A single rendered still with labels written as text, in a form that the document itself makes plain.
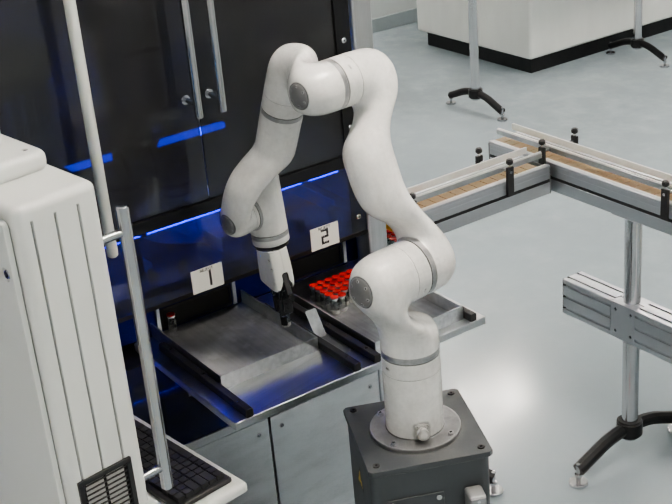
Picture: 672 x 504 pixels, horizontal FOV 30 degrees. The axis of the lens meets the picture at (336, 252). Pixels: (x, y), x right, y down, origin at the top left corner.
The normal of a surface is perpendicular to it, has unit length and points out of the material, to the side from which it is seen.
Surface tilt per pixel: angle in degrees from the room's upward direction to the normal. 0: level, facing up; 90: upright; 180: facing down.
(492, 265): 0
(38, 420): 90
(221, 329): 0
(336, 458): 90
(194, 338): 0
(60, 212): 90
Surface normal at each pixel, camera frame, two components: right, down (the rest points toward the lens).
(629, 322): -0.82, 0.30
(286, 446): 0.57, 0.30
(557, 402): -0.08, -0.90
